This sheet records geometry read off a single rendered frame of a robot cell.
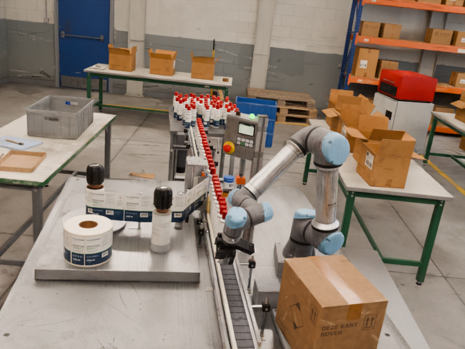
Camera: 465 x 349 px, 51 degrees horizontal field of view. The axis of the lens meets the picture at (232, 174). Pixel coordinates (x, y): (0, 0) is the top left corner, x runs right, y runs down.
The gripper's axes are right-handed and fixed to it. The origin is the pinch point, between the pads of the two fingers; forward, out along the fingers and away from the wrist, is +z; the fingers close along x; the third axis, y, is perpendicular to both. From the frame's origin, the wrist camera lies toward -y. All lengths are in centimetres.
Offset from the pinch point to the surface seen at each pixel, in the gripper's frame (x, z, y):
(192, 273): 2.5, 5.9, 14.6
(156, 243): -14.2, 9.3, 30.2
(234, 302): 21.0, -5.8, -0.3
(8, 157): -130, 90, 132
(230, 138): -54, -19, -1
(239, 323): 32.1, -12.2, -0.4
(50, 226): -38, 34, 82
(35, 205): -89, 87, 106
